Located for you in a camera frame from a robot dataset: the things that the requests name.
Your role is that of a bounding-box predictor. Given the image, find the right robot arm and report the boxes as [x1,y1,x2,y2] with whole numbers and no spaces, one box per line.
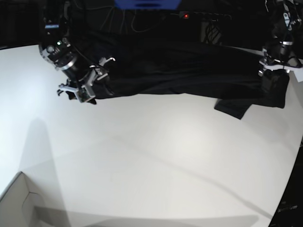
[39,0,115,104]

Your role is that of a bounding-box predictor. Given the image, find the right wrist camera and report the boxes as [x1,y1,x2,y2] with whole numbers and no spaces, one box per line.
[75,90,92,103]

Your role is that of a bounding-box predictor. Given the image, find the white cardboard box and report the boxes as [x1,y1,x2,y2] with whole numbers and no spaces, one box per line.
[0,172,70,227]

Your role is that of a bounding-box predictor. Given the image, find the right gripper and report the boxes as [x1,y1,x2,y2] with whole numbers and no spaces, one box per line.
[57,57,115,103]

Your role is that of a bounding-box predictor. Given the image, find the blue bin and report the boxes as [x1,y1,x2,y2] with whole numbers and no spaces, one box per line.
[115,0,181,10]

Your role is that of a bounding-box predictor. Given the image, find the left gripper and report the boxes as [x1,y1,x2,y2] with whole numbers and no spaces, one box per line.
[258,47,303,83]

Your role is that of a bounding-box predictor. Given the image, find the black power strip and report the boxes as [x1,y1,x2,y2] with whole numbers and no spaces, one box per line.
[178,11,232,21]

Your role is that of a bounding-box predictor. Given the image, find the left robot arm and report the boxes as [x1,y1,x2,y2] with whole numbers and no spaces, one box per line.
[259,0,303,83]

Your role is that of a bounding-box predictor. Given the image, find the black t-shirt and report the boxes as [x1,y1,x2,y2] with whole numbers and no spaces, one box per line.
[71,31,289,119]

